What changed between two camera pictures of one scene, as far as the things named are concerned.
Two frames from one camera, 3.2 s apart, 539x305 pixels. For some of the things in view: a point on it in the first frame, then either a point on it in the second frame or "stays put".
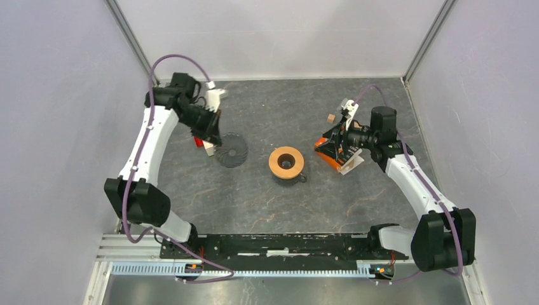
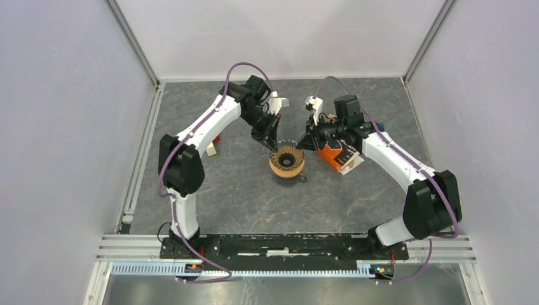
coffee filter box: x=326 y=150 stays put
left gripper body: x=204 y=121 -> x=264 y=124
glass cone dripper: x=232 y=150 -> x=288 y=156
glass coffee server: x=302 y=178 stays put
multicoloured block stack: x=209 y=148 stays put
